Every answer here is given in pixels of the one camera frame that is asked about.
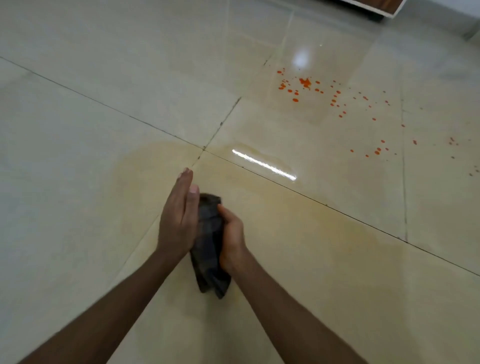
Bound beige tiled floor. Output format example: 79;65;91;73
0;0;480;364

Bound dark plaid cleaning cloth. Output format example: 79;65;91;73
188;193;233;301

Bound person's left hand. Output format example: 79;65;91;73
155;167;201;260

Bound person's right forearm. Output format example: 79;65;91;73
224;246;369;364

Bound brown wooden cabinet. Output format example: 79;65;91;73
338;0;408;20

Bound person's right hand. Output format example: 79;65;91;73
216;203;249;274

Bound person's left forearm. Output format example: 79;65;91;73
17;248;189;364

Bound orange liquid spill drops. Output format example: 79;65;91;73
275;68;480;178

